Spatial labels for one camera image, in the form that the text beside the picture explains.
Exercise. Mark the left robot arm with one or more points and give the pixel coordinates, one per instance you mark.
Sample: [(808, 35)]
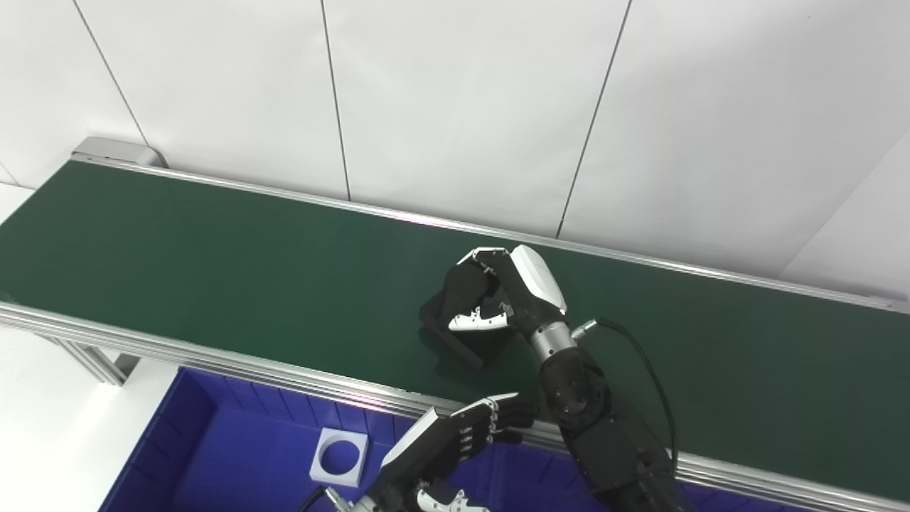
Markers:
[(355, 505)]

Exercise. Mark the green conveyor belt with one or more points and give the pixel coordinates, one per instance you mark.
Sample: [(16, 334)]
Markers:
[(249, 284), (213, 359)]

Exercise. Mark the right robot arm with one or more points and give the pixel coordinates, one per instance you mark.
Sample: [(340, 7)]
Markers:
[(604, 434)]

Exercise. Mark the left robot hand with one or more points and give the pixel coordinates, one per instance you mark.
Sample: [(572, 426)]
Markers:
[(426, 448)]

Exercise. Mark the black cylinder block part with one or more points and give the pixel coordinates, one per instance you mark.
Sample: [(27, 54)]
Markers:
[(476, 345)]

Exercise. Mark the blue plastic bin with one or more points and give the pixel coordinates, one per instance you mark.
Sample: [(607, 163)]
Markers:
[(234, 455)]

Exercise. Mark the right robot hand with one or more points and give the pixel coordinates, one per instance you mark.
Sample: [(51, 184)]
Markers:
[(533, 284)]

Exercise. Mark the aluminium conveyor leg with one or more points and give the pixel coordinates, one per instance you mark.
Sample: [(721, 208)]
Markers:
[(92, 359)]

